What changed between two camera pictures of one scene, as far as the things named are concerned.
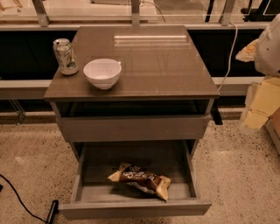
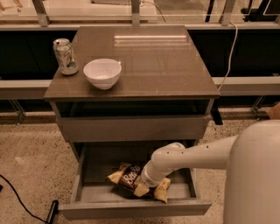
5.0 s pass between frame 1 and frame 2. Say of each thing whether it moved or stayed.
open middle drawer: stayed
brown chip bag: moved
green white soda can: stayed
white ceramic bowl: stayed
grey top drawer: stayed
